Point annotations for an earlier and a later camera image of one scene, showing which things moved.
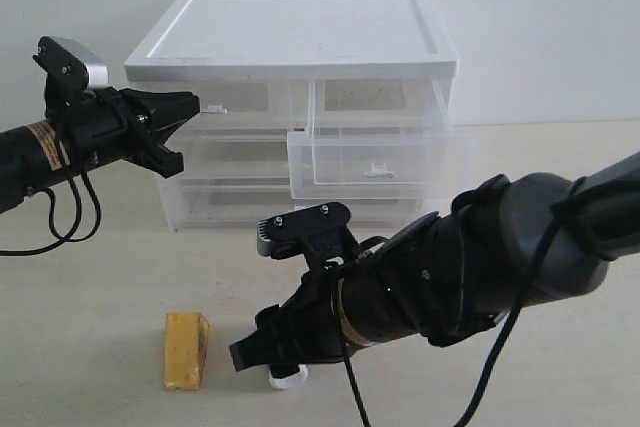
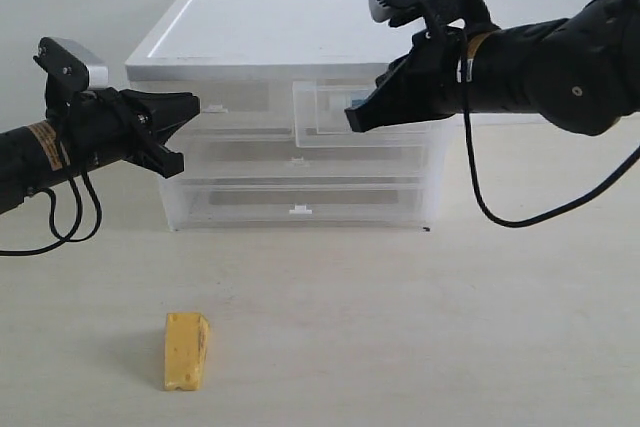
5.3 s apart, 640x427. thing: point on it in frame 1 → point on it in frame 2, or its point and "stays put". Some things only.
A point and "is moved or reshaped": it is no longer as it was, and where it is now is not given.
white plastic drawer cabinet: x=306 y=98 stays put
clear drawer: x=379 y=138 is moved or reshaped
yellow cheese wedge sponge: x=186 y=344 stays put
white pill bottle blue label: x=291 y=382 → x=358 y=97
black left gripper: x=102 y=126 stays put
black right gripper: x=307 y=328 → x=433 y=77
